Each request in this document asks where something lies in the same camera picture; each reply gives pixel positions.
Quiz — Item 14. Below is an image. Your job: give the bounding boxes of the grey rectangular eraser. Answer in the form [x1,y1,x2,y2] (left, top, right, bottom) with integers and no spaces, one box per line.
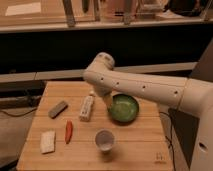
[48,101,68,119]

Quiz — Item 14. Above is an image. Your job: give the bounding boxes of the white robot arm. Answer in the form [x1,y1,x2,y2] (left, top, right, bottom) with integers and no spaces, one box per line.
[83,52,213,171]

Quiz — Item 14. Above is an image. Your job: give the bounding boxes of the green ceramic bowl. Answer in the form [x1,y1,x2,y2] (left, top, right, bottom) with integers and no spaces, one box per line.
[108,94,139,123]

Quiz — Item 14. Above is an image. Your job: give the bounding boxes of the white tube with cap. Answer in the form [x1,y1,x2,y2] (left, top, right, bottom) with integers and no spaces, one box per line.
[79,91,95,122]

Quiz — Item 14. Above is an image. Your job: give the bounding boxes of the small white cup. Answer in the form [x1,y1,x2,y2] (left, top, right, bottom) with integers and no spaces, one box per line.
[95,129,115,153]

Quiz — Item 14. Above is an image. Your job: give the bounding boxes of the white rectangular sponge block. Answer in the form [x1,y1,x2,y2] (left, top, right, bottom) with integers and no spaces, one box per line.
[40,131,56,154]

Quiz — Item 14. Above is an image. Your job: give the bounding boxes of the white paper sheet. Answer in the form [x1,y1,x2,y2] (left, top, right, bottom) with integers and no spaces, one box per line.
[5,2,41,16]

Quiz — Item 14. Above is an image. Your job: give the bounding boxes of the black cable by table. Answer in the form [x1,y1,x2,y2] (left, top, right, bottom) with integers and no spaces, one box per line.
[159,111,177,168]

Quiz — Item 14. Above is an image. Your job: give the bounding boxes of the black cable on floor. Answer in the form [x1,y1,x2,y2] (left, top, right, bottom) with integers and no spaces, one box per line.
[0,107,38,118]

